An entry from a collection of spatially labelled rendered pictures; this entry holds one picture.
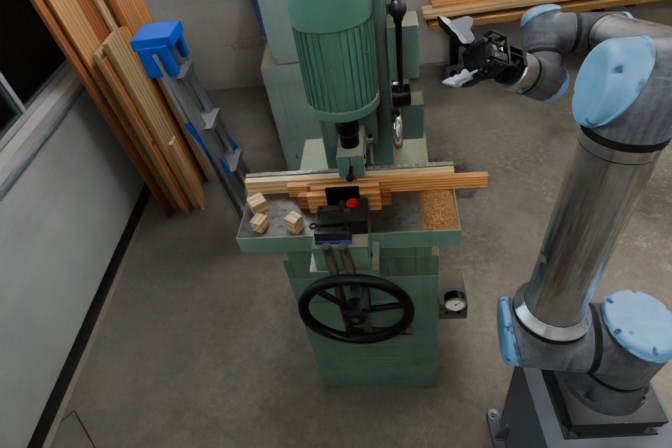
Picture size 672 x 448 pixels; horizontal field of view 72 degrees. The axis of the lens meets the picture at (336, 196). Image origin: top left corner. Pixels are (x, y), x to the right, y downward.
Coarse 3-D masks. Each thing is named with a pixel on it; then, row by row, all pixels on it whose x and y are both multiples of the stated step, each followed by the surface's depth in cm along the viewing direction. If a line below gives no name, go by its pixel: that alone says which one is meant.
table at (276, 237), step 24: (408, 192) 131; (312, 216) 129; (384, 216) 125; (408, 216) 124; (456, 216) 122; (240, 240) 127; (264, 240) 126; (288, 240) 126; (384, 240) 123; (408, 240) 122; (432, 240) 122; (456, 240) 121; (312, 264) 120
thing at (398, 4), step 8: (400, 0) 89; (392, 8) 89; (400, 8) 89; (392, 16) 91; (400, 16) 90; (400, 24) 94; (400, 32) 97; (400, 40) 100; (400, 48) 103; (400, 56) 106; (400, 64) 110; (400, 72) 113; (400, 80) 117; (392, 88) 125; (400, 88) 122; (408, 88) 124; (392, 96) 125; (400, 96) 124; (408, 96) 124; (392, 104) 126; (400, 104) 126; (408, 104) 126
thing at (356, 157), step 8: (360, 128) 127; (360, 136) 124; (360, 144) 122; (344, 152) 120; (352, 152) 120; (360, 152) 119; (344, 160) 120; (352, 160) 120; (360, 160) 119; (344, 168) 122; (360, 168) 121; (344, 176) 124
